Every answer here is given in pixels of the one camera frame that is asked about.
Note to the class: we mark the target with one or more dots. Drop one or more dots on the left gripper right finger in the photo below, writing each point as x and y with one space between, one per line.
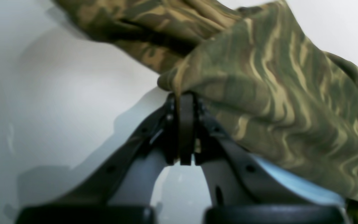
232 175

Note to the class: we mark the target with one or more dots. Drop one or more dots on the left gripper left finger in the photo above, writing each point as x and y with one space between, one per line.
128 176

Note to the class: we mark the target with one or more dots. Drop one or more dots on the camouflage t-shirt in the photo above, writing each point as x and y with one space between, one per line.
275 92

